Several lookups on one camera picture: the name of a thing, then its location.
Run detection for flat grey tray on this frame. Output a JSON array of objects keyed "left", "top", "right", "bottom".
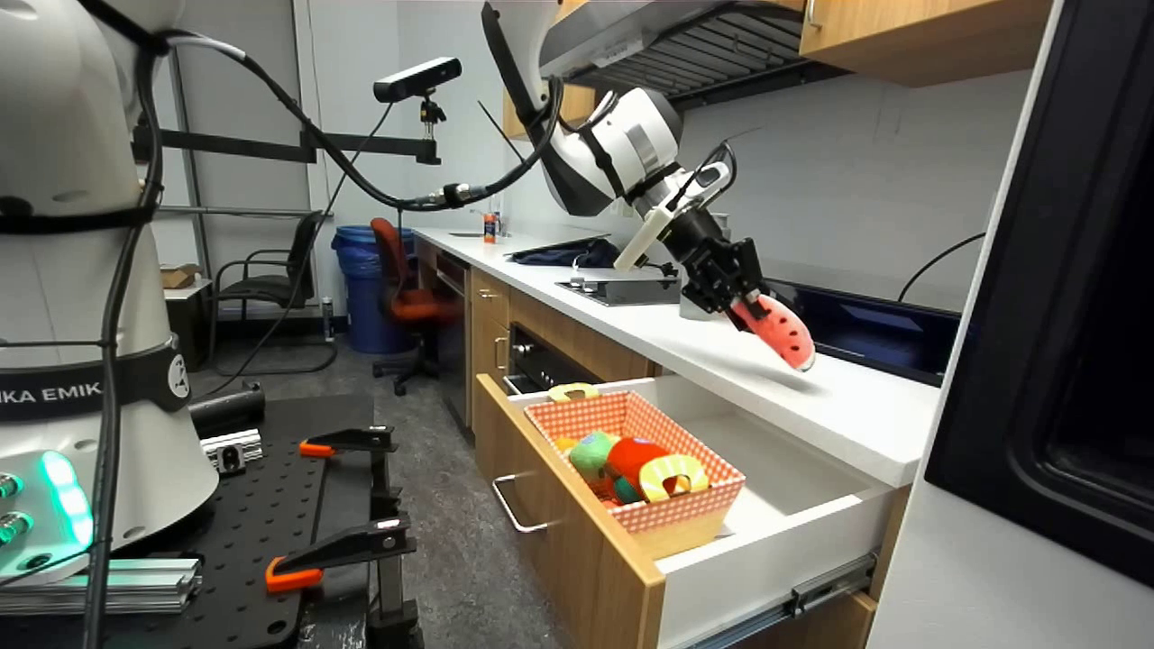
[{"left": 557, "top": 267, "right": 684, "bottom": 308}]

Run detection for pale yellow ring toy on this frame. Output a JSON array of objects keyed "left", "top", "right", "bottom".
[{"left": 544, "top": 380, "right": 606, "bottom": 406}]

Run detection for glossy black wall oven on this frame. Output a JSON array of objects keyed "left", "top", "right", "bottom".
[{"left": 925, "top": 0, "right": 1154, "bottom": 590}]

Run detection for steel range hood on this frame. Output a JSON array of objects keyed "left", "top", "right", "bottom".
[{"left": 538, "top": 0, "right": 843, "bottom": 119}]

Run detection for black perforated mounting table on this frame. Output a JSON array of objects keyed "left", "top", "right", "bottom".
[{"left": 0, "top": 388, "right": 426, "bottom": 649}]

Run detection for black power cable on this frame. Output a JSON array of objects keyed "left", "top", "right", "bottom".
[{"left": 896, "top": 231, "right": 990, "bottom": 308}]

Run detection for wooden base cabinets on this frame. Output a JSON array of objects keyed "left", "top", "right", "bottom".
[{"left": 463, "top": 267, "right": 887, "bottom": 649}]

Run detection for wooden front white drawer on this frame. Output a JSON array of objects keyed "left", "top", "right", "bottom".
[{"left": 468, "top": 370, "right": 914, "bottom": 649}]

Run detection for watermelon slice plush toy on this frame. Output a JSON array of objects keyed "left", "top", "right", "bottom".
[{"left": 729, "top": 290, "right": 824, "bottom": 375}]

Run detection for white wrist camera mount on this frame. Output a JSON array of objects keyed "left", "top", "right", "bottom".
[{"left": 611, "top": 139, "right": 741, "bottom": 275}]

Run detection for aluminium extrusion bar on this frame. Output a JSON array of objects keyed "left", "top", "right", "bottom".
[{"left": 0, "top": 552, "right": 207, "bottom": 621}]

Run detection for red office chair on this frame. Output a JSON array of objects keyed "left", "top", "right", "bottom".
[{"left": 367, "top": 213, "right": 466, "bottom": 399}]

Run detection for wooden upper cabinet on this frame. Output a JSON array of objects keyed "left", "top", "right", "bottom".
[
  {"left": 797, "top": 0, "right": 1057, "bottom": 89},
  {"left": 502, "top": 0, "right": 606, "bottom": 139}
]

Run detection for black camera boom stand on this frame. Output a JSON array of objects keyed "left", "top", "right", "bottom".
[{"left": 155, "top": 89, "right": 444, "bottom": 165}]

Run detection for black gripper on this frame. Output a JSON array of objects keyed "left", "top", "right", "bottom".
[{"left": 660, "top": 208, "right": 777, "bottom": 329}]

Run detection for green plush toy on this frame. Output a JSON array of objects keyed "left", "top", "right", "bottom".
[{"left": 565, "top": 428, "right": 625, "bottom": 482}]

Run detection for black oven with steel handle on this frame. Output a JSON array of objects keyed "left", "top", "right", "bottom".
[{"left": 497, "top": 320, "right": 569, "bottom": 399}]

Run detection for black stereo camera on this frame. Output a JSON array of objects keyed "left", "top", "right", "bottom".
[{"left": 372, "top": 55, "right": 466, "bottom": 109}]

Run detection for metal drawer handle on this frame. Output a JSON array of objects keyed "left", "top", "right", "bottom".
[{"left": 487, "top": 468, "right": 559, "bottom": 536}]

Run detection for black metal chair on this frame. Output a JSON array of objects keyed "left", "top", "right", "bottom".
[{"left": 212, "top": 208, "right": 342, "bottom": 380}]

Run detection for orange patterned basket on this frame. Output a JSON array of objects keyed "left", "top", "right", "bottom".
[{"left": 521, "top": 386, "right": 750, "bottom": 564}]

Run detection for small white device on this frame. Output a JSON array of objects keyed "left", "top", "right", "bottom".
[{"left": 194, "top": 424, "right": 267, "bottom": 478}]

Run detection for grey metal pole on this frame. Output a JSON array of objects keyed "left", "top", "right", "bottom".
[{"left": 164, "top": 0, "right": 216, "bottom": 282}]

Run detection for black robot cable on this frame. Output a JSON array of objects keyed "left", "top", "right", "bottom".
[{"left": 70, "top": 0, "right": 569, "bottom": 649}]

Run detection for dark blue cloth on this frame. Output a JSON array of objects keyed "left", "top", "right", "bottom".
[{"left": 510, "top": 233, "right": 625, "bottom": 270}]

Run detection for orange handled black clamp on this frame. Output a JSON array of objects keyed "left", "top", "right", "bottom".
[
  {"left": 297, "top": 422, "right": 405, "bottom": 525},
  {"left": 262, "top": 517, "right": 421, "bottom": 649}
]

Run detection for small black device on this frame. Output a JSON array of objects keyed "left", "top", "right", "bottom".
[{"left": 188, "top": 386, "right": 267, "bottom": 440}]

